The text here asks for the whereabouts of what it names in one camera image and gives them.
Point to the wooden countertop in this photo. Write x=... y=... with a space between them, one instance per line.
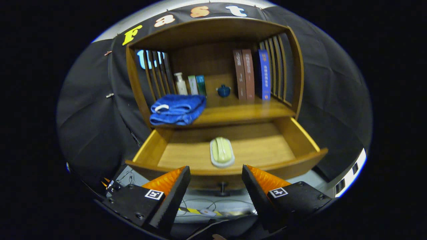
x=233 y=113

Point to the blue folded towel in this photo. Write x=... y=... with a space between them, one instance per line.
x=176 y=110

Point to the blue book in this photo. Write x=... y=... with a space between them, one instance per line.
x=265 y=76

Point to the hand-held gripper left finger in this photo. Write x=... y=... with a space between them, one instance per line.
x=173 y=200

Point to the green soap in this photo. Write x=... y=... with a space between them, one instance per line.
x=222 y=150

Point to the dark brown book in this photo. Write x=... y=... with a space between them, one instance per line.
x=239 y=76

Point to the reddish brown book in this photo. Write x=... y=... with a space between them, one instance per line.
x=249 y=76

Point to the yellow and black floor tape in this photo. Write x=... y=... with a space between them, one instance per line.
x=193 y=210

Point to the teal bottle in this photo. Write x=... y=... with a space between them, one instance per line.
x=201 y=86

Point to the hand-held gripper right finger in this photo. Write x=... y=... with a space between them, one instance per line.
x=258 y=196

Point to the white and green tube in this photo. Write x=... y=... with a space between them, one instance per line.
x=192 y=86

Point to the wooden drawer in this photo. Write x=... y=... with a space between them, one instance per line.
x=260 y=150

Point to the white lotion bottle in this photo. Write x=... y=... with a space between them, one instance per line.
x=181 y=86

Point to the wooden cabinet with slatted shelf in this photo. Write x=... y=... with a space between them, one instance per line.
x=200 y=33

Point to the dark blue lidded teacup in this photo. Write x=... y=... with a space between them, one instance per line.
x=224 y=91

